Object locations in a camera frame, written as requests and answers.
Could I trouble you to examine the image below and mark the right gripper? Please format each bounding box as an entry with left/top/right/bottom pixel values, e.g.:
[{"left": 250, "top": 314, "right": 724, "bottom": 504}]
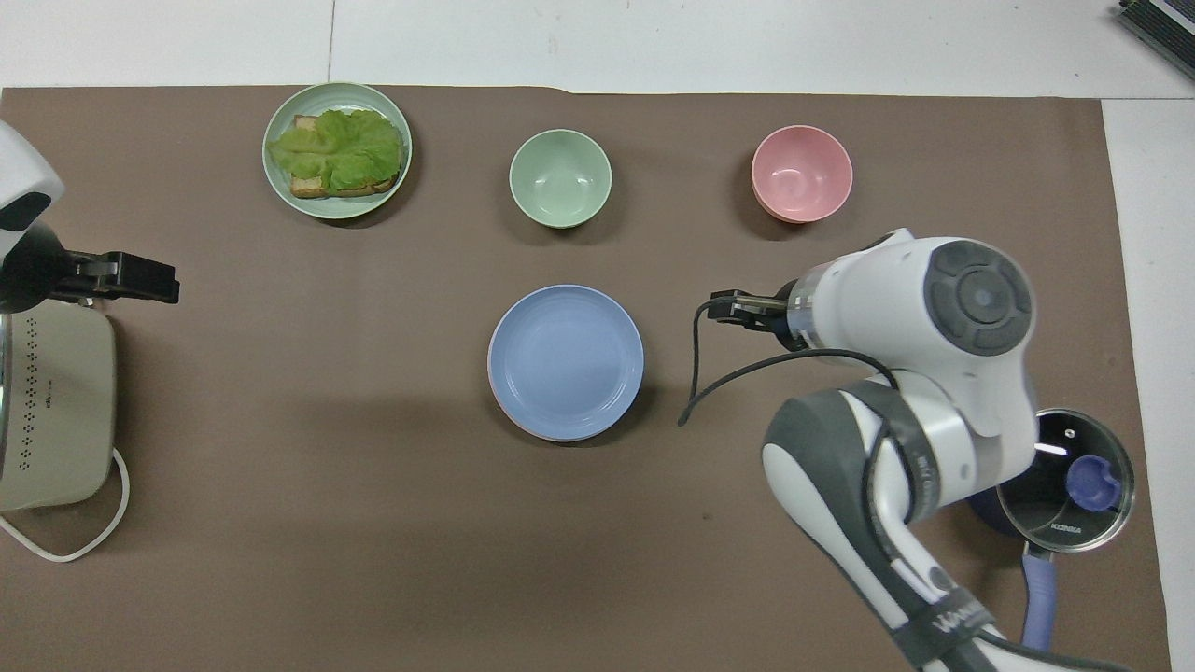
[{"left": 743, "top": 291, "right": 809, "bottom": 354}]

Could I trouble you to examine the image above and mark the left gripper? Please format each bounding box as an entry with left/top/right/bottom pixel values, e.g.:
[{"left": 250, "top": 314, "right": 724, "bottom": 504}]
[{"left": 0, "top": 222, "right": 83, "bottom": 315}]

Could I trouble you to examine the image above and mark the beige kitchen appliance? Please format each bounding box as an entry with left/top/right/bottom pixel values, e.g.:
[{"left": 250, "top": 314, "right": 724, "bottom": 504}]
[{"left": 0, "top": 299, "right": 119, "bottom": 513}]

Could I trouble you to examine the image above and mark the pink bowl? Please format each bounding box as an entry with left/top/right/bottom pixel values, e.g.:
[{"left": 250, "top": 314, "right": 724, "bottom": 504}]
[{"left": 751, "top": 125, "right": 853, "bottom": 225}]

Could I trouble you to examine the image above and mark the blue plate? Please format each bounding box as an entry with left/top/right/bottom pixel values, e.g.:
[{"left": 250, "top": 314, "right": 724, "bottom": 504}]
[{"left": 488, "top": 285, "right": 645, "bottom": 442}]

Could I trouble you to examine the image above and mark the green bowl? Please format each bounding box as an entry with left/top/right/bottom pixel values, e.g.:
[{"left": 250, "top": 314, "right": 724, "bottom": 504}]
[{"left": 509, "top": 129, "right": 613, "bottom": 230}]

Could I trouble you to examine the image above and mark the green plate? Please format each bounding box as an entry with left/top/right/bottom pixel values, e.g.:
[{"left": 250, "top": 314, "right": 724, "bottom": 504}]
[{"left": 261, "top": 82, "right": 413, "bottom": 220}]

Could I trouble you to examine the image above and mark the toast slice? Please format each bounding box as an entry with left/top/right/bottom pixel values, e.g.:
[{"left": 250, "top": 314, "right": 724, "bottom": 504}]
[{"left": 288, "top": 114, "right": 402, "bottom": 200}]

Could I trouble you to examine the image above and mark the green lettuce leaf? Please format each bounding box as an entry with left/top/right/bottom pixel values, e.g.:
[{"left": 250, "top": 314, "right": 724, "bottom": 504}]
[{"left": 267, "top": 108, "right": 406, "bottom": 193}]

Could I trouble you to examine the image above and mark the glass pot lid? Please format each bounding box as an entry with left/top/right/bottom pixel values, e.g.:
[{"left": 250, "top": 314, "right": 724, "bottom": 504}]
[{"left": 994, "top": 408, "right": 1136, "bottom": 554}]

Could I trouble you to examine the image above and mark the dark striped flat object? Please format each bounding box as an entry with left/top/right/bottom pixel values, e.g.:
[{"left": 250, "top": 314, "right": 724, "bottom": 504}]
[{"left": 1118, "top": 0, "right": 1195, "bottom": 53}]

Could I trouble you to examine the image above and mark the black cable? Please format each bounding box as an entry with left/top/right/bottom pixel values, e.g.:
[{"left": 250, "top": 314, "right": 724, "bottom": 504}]
[{"left": 678, "top": 299, "right": 900, "bottom": 428}]

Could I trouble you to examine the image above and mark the white power cable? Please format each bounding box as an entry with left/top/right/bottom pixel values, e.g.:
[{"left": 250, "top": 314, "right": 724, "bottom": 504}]
[{"left": 0, "top": 447, "right": 131, "bottom": 564}]

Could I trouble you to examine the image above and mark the purple pot with handle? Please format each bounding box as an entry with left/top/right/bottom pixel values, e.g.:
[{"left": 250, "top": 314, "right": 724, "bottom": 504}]
[{"left": 965, "top": 408, "right": 1136, "bottom": 652}]

